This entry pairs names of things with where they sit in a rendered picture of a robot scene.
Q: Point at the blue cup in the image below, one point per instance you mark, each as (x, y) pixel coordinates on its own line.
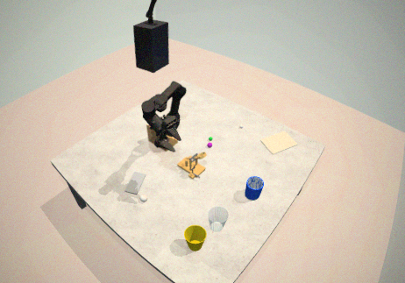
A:
(253, 188)

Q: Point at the olive yellow cup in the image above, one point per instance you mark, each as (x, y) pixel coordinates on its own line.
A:
(195, 236)

